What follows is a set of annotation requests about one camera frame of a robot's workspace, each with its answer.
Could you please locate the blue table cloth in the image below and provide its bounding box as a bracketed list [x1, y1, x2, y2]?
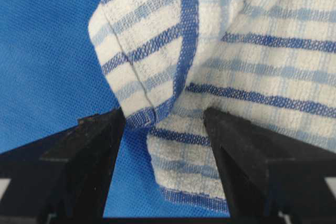
[1, 0, 222, 217]

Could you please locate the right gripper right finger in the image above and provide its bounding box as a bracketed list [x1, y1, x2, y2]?
[204, 108, 335, 223]

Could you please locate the white blue-striped towel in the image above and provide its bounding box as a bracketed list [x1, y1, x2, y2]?
[88, 0, 335, 213]

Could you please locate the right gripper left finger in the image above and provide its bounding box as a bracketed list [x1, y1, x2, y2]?
[1, 109, 125, 223]

